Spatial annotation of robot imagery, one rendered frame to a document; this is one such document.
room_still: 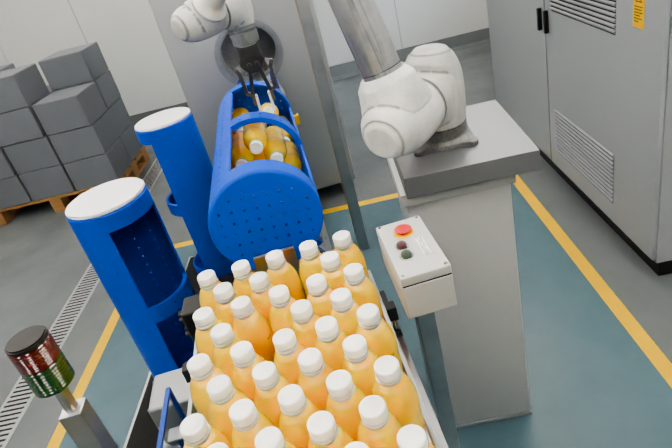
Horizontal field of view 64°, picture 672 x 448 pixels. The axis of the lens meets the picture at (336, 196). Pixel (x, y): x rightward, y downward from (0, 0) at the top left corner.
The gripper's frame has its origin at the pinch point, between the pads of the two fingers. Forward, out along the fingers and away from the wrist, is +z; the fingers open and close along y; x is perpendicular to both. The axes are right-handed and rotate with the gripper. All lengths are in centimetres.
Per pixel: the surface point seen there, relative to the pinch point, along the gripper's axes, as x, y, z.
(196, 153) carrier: -74, 42, 35
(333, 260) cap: 89, -7, 10
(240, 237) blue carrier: 62, 13, 14
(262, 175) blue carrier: 62, 3, -1
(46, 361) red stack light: 109, 40, -1
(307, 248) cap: 82, -2, 10
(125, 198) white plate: 6, 55, 17
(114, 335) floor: -67, 119, 119
